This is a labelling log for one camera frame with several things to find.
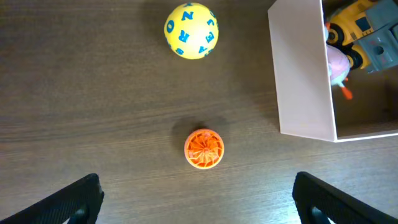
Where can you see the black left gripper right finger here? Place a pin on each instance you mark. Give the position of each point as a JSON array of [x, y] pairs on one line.
[[319, 202]]

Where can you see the white duck pink hat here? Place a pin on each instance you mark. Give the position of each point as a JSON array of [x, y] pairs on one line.
[[338, 69]]

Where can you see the grey yellow toy truck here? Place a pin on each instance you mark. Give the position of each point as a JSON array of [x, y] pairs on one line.
[[366, 32]]

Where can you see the yellow ball blue letters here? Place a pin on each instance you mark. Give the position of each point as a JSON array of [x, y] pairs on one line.
[[191, 30]]

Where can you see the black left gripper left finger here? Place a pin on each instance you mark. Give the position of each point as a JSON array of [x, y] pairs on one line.
[[79, 202]]

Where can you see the orange round spinner toy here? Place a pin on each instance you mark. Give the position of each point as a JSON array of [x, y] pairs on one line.
[[204, 149]]

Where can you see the pink open box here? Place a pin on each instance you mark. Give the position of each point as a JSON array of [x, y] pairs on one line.
[[304, 96]]

